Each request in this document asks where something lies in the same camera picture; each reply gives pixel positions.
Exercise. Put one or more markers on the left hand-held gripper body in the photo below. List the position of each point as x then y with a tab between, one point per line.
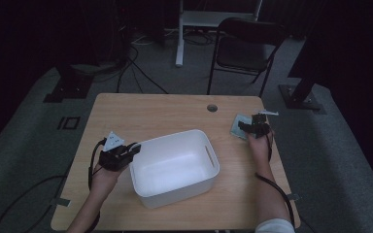
113	158

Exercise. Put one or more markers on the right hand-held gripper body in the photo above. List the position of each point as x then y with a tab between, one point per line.
260	127

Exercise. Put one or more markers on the light blue cloth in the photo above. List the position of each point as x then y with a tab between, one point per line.
236	132

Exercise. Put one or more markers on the white plastic basket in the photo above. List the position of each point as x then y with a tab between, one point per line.
175	168

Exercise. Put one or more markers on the person's right hand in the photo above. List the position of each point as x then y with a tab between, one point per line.
260	149

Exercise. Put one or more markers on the person's left hand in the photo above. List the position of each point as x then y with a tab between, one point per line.
103	181

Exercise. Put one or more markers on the black metal stand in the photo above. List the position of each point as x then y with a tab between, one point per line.
69	87
301	97

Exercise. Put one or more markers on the grey tape strip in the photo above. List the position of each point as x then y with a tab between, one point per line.
293	196
60	202

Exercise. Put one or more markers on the black folding chair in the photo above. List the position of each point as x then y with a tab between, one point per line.
243	48

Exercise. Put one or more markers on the person's white sleeve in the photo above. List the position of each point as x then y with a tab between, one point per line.
275	226

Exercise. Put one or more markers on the white desk frame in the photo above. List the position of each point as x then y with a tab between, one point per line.
207	18

